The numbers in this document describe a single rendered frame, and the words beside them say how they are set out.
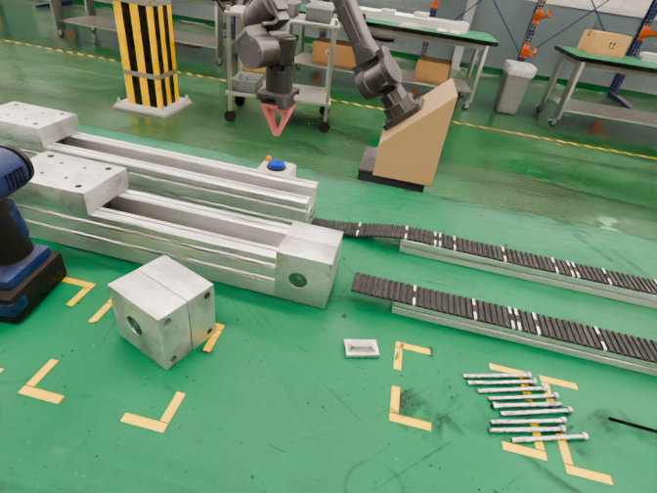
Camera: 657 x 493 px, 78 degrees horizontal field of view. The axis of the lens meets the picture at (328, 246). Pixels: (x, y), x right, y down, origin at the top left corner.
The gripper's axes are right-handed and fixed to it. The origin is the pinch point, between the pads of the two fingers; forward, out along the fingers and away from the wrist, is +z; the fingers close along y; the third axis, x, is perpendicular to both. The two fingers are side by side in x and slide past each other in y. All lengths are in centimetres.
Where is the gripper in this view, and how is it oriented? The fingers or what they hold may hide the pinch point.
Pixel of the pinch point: (276, 131)
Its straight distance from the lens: 96.0
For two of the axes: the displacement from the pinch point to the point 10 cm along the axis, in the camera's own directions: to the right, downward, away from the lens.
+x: 9.7, 2.3, -1.2
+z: -1.3, 8.2, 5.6
